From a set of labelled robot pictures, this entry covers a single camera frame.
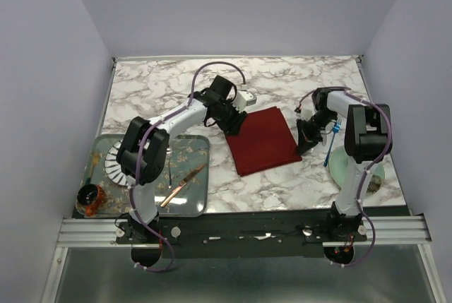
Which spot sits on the light green plate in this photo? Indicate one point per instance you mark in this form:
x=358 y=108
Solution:
x=338 y=163

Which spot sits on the rose gold knife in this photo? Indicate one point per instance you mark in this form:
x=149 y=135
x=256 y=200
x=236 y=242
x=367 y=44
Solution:
x=182 y=184

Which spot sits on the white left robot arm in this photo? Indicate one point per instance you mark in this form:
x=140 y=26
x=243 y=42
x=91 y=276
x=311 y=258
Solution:
x=143 y=152

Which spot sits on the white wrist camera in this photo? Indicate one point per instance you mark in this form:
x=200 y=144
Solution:
x=244 y=99
x=303 y=113

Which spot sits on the blue striped white plate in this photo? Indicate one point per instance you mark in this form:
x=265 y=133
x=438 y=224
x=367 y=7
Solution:
x=113 y=168

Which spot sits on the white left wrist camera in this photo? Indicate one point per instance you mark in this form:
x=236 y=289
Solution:
x=244 y=99

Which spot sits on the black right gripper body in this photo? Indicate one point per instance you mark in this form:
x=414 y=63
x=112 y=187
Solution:
x=320 y=119

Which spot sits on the teal floral serving tray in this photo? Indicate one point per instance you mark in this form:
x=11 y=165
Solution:
x=189 y=152

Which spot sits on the silver spoon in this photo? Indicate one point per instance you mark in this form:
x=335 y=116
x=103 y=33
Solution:
x=169 y=169

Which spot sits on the gold fork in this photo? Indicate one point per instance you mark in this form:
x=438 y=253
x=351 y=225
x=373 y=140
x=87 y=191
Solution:
x=94 y=162

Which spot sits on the black and orange cup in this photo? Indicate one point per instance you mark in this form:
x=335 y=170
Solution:
x=91 y=197

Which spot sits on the dark red cloth napkin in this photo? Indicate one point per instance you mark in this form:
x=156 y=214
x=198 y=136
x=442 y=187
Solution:
x=264 y=142

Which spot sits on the aluminium frame rail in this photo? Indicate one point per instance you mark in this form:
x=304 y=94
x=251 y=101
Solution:
x=108 y=233

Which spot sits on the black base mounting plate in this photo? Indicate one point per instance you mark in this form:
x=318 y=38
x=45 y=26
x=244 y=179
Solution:
x=253 y=234

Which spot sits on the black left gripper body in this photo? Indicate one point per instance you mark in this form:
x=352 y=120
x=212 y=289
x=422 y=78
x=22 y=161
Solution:
x=226 y=113

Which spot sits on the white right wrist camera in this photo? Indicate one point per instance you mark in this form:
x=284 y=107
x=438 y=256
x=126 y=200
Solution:
x=303 y=113

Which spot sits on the blue handled fork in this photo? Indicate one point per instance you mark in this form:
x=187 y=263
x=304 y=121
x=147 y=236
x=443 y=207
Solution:
x=334 y=130

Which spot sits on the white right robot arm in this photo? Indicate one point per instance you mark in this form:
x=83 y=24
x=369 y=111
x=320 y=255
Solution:
x=368 y=138

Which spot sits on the silver table knife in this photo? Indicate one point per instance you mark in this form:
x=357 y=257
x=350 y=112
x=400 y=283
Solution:
x=324 y=137

